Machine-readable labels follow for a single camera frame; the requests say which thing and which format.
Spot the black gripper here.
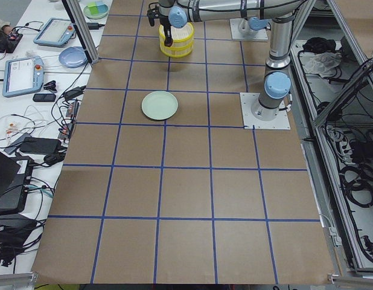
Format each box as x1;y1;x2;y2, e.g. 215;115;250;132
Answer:
161;18;173;47

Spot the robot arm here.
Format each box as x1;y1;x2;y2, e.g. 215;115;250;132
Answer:
147;1;306;76

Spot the yellow rimmed steamer basket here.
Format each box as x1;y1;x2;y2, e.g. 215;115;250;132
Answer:
159;40;194;58

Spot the mint green plate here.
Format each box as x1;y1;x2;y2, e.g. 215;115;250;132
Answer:
141;91;179;120

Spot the green bowl with sponges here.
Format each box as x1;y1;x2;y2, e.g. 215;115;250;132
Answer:
83;1;109;19

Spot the black power adapter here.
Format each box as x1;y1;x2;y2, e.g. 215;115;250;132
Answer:
86;22;100;30

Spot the blue plate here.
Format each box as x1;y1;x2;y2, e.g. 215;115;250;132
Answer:
59;47;88;68

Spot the upper teach pendant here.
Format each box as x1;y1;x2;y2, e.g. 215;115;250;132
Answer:
33;18;75;47

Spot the teach pendant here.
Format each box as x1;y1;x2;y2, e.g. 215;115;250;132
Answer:
33;18;75;47
2;56;44;98

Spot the black smartphone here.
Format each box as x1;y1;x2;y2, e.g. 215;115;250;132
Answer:
33;93;56;103

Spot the lower teach pendant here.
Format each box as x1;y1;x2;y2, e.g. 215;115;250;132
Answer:
2;56;44;98

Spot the black laptop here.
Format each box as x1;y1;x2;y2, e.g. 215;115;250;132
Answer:
0;151;34;215

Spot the aluminium frame post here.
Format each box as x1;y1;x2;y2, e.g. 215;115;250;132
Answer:
62;0;99;65

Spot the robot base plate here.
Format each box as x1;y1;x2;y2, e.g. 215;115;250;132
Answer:
230;19;268;42
240;92;291;131

